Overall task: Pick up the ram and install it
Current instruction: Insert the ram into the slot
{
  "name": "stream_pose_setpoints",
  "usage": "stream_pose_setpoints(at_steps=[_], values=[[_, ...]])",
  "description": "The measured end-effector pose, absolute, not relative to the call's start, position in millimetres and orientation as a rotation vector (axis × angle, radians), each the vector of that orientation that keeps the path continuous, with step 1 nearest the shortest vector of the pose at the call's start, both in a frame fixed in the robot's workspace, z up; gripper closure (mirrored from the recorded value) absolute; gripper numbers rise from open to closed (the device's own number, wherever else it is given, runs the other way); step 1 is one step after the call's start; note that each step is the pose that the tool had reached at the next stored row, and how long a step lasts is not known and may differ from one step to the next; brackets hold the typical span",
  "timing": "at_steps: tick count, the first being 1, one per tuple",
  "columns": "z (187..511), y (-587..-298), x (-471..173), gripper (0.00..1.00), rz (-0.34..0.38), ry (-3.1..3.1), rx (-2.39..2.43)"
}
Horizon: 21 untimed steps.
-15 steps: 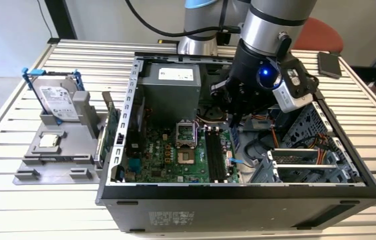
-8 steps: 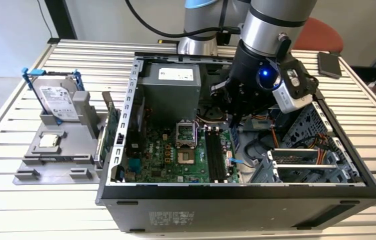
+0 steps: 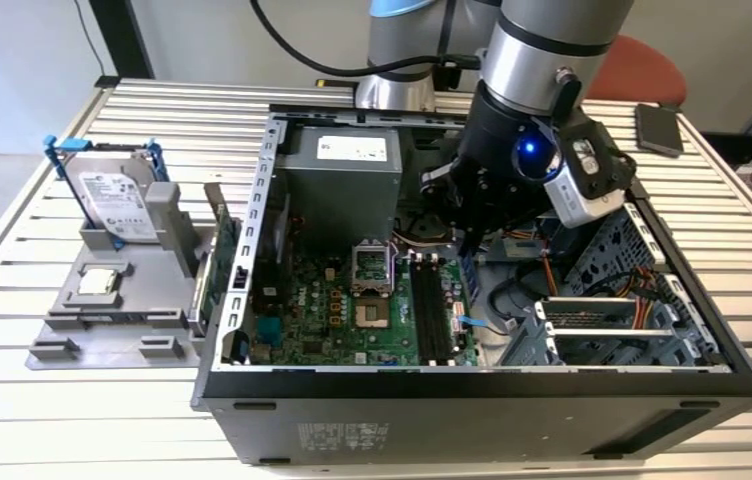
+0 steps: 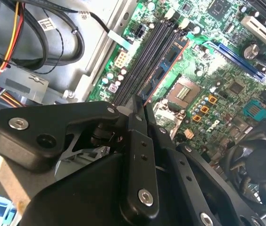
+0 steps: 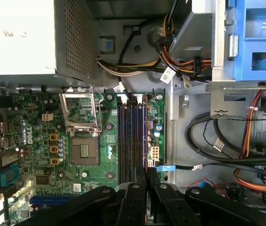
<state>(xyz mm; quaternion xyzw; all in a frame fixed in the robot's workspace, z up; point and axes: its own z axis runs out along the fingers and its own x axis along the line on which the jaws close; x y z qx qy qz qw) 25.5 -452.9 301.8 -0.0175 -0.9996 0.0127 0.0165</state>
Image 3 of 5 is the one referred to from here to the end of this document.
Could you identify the grey metal drive bay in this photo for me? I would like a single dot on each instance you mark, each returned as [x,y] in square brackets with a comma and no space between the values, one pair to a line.
[516,247]

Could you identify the round bronze component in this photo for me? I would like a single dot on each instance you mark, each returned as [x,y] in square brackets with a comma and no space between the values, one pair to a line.
[431,229]

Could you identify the black metal post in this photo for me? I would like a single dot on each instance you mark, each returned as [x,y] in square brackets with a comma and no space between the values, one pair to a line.
[125,40]

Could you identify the CPU socket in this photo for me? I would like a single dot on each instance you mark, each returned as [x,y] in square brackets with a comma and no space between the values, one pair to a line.
[372,314]

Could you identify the silver CPU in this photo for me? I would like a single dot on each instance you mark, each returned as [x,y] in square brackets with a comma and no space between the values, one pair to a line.
[97,282]

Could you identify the red chair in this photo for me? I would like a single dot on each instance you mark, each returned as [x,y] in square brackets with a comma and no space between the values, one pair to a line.
[650,70]

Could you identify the hard disk in blue carrier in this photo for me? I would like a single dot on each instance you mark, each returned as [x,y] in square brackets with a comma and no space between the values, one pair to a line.
[109,200]

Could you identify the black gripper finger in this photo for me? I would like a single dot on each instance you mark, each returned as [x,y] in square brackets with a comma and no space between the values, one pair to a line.
[439,182]
[516,217]

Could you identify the thin locking lever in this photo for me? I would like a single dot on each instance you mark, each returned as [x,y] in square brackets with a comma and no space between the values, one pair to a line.
[395,272]

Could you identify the black corner bracket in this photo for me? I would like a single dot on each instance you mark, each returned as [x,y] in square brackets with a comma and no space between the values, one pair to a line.
[108,82]

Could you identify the black phone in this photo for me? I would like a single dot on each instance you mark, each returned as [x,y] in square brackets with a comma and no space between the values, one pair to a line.
[658,130]

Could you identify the green graphics card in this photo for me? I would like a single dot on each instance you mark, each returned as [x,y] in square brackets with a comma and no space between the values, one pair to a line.
[223,260]

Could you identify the blue-grey disk bay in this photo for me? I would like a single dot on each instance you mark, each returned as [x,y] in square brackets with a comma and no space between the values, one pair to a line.
[590,332]

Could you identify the grey power supply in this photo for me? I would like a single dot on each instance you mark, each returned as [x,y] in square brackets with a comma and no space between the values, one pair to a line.
[343,200]

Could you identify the grey parts rack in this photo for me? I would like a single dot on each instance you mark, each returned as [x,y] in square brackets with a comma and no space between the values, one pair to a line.
[143,280]

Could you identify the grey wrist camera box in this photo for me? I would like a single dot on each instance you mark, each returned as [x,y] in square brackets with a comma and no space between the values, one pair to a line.
[583,200]

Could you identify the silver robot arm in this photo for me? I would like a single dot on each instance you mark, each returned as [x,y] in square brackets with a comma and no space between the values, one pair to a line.
[536,50]

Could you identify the green motherboard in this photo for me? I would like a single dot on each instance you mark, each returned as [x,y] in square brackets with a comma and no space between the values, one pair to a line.
[323,345]

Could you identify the black RAM slot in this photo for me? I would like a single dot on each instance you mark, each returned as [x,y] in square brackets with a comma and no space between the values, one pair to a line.
[435,310]
[427,310]
[419,310]

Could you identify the black PC case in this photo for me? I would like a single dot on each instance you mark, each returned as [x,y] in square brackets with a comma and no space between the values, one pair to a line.
[416,425]

